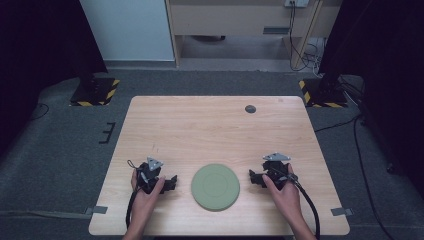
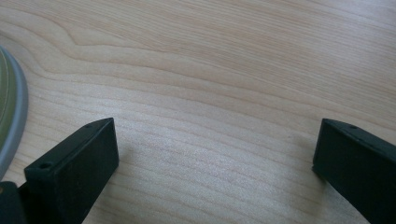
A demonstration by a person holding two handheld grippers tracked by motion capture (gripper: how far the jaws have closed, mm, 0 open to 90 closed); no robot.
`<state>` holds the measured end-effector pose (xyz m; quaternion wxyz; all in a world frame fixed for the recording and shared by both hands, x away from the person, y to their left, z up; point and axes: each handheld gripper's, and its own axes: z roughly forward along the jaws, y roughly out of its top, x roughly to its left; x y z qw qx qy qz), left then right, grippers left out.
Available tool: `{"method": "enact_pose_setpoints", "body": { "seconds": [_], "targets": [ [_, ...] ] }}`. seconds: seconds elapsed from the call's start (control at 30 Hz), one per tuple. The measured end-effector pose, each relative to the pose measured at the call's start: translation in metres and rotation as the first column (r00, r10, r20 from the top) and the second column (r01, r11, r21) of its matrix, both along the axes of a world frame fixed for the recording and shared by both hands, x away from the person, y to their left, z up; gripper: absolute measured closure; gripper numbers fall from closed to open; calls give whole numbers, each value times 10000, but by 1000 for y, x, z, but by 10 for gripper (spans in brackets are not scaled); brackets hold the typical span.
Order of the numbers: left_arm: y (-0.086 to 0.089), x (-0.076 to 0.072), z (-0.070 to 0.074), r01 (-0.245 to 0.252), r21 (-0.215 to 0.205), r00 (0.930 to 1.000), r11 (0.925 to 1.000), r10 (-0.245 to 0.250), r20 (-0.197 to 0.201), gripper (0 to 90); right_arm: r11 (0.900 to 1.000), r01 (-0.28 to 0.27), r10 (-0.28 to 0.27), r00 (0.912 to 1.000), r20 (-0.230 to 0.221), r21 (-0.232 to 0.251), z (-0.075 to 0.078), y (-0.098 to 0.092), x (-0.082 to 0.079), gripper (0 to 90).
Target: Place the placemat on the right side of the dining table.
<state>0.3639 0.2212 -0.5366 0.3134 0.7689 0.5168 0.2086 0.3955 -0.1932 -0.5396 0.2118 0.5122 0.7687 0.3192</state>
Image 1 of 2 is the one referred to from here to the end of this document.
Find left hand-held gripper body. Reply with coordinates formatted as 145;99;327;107
136;156;168;195

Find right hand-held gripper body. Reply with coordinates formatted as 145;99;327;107
262;152;296;191

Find person's left hand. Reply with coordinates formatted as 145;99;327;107
130;169;166;216

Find person's right hand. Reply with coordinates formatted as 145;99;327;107
262;163;304;219

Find grey tape piece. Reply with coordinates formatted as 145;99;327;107
84;205;109;216
330;207;354;217

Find black striped stand base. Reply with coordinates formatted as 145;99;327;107
298;78;349;109
69;77;121;108

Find black curtain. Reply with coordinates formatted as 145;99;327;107
0;0;109;156
318;0;424;199

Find light wooden desk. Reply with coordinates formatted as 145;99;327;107
165;0;344;70

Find grey power strip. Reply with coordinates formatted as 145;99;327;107
284;0;310;9

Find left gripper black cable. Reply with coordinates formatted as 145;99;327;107
125;188;139;230

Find thin black floor cable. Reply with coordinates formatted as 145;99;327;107
28;102;50;122

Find black hanging cables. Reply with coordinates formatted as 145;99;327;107
287;1;325;73

